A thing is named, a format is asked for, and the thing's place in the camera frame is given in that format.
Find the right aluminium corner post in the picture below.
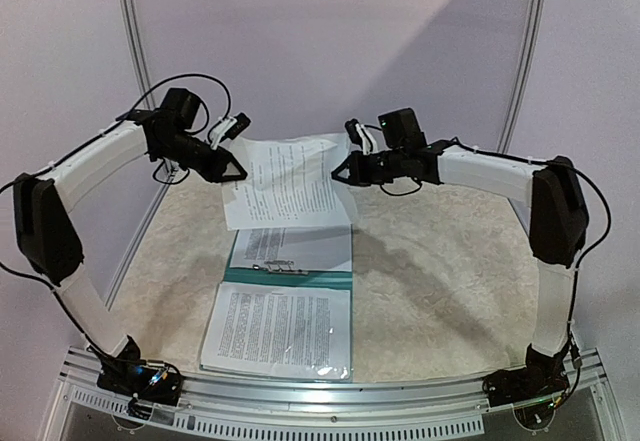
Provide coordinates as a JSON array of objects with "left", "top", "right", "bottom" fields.
[{"left": 497, "top": 0, "right": 545, "bottom": 154}]

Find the left aluminium corner post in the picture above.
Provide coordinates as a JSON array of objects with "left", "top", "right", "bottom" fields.
[{"left": 119, "top": 0, "right": 157, "bottom": 110}]

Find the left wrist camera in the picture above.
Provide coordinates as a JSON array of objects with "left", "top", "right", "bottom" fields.
[{"left": 207, "top": 112, "right": 251, "bottom": 150}]

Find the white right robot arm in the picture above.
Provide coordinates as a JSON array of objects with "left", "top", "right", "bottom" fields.
[{"left": 331, "top": 138, "right": 602, "bottom": 397}]

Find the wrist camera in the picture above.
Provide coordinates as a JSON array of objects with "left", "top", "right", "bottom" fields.
[
  {"left": 344, "top": 107, "right": 429, "bottom": 155},
  {"left": 207, "top": 112, "right": 251, "bottom": 150}
]

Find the green file folder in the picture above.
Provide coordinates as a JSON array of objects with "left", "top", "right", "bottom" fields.
[{"left": 198, "top": 225, "right": 356, "bottom": 383}]

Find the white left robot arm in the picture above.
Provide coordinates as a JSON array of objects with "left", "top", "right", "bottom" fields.
[{"left": 1, "top": 72, "right": 163, "bottom": 368}]

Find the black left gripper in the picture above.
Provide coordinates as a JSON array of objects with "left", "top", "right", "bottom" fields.
[{"left": 155, "top": 131, "right": 248, "bottom": 183}]

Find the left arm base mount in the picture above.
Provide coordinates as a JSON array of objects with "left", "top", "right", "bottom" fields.
[{"left": 90, "top": 336, "right": 184, "bottom": 416}]

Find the aluminium front rail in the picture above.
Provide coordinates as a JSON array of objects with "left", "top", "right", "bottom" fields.
[{"left": 44, "top": 349, "right": 625, "bottom": 440}]

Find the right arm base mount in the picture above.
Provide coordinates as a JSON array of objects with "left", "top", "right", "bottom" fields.
[{"left": 482, "top": 341, "right": 582, "bottom": 409}]

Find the aluminium corner post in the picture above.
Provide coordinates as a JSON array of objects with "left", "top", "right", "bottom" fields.
[
  {"left": 497, "top": 0, "right": 545, "bottom": 154},
  {"left": 119, "top": 0, "right": 157, "bottom": 110}
]

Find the printed text sheet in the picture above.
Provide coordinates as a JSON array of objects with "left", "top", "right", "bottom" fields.
[
  {"left": 199, "top": 282, "right": 352, "bottom": 382},
  {"left": 229, "top": 226, "right": 353, "bottom": 272}
]

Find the metal folder clip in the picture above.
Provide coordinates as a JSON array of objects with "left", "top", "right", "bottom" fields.
[{"left": 252, "top": 260, "right": 309, "bottom": 276}]

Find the white paper stack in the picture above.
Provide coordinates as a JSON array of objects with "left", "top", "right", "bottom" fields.
[{"left": 222, "top": 133, "right": 358, "bottom": 230}]

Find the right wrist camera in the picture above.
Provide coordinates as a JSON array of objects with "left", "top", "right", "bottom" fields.
[{"left": 344, "top": 107, "right": 429, "bottom": 155}]

